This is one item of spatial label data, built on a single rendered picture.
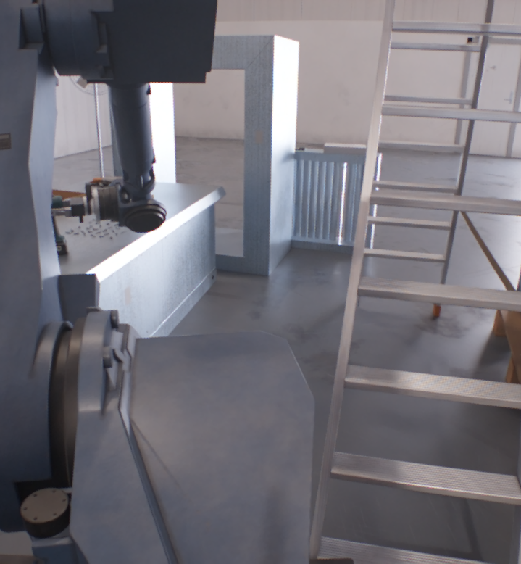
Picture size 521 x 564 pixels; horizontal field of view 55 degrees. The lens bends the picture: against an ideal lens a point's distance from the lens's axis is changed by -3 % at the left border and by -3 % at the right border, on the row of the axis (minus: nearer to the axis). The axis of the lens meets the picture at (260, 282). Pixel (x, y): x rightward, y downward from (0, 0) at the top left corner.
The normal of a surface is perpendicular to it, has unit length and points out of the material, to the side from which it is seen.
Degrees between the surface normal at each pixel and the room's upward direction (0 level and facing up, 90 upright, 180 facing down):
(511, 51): 90
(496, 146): 90
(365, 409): 0
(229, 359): 0
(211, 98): 90
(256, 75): 90
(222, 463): 16
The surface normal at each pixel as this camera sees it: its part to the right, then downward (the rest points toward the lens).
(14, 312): 0.11, -0.59
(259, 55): -0.29, 0.35
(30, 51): 0.16, -0.13
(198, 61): 0.10, 0.95
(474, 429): 0.02, -0.93
